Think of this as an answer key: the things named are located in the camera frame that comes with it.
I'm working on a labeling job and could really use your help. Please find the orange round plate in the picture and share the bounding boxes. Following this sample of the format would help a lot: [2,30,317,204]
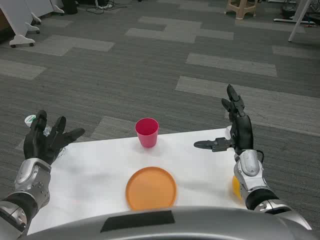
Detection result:
[125,166,178,211]

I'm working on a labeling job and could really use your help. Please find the white flat desk foot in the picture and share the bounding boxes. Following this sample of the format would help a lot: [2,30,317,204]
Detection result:
[273,17,317,26]

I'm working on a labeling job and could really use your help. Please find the white partition on casters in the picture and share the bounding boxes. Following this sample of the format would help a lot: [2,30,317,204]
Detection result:
[32,0,65,26]
[0,0,42,48]

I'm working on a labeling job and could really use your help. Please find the beige plastic stool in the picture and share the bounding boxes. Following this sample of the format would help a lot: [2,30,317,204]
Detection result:
[225,0,258,20]

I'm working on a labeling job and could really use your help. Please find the black floor cables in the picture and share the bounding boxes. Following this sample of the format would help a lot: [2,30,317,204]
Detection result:
[86,0,128,14]

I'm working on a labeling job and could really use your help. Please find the pink plastic cup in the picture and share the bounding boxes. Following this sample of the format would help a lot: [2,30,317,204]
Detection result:
[134,117,160,149]

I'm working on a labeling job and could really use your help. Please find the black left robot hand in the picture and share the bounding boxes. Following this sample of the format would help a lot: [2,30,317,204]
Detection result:
[23,109,86,166]

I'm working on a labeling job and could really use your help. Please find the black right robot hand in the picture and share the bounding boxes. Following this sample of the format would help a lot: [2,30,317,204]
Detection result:
[193,84,255,156]

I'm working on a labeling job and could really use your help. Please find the white slanted desk leg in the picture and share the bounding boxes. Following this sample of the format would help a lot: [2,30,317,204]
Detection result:
[287,0,320,43]

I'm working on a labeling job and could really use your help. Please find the black bin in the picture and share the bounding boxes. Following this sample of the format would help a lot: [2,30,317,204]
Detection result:
[62,0,79,15]

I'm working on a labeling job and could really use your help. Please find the yellow lemon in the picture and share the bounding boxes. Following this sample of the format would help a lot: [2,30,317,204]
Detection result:
[231,175,243,201]

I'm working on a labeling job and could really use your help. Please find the clear bottle green cap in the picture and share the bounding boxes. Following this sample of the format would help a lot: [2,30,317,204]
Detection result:
[24,114,68,160]

